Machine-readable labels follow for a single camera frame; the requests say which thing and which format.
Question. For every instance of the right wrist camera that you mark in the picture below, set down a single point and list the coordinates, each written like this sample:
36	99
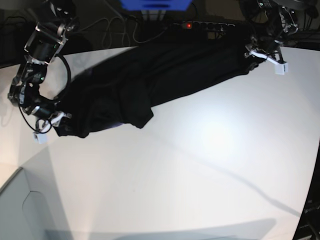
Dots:
40	138

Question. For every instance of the black T-shirt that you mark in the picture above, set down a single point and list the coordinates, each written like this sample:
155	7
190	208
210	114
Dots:
123	89

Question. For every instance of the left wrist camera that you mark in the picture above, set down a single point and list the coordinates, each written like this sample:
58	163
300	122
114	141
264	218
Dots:
281	68

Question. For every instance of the blue box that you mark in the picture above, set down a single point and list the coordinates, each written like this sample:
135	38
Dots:
169	5

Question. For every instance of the black power strip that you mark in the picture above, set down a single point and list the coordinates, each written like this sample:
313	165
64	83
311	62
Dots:
218	27

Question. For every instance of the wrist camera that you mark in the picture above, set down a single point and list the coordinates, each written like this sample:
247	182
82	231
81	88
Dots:
281	68
40	138

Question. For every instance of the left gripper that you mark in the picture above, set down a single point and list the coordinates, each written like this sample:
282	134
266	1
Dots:
267	50

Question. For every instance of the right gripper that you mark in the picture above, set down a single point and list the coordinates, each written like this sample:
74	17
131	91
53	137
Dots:
43	126

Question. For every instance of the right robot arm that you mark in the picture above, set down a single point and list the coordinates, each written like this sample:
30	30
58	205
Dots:
54	19

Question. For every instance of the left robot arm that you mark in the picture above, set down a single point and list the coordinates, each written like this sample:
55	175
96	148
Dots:
270	24

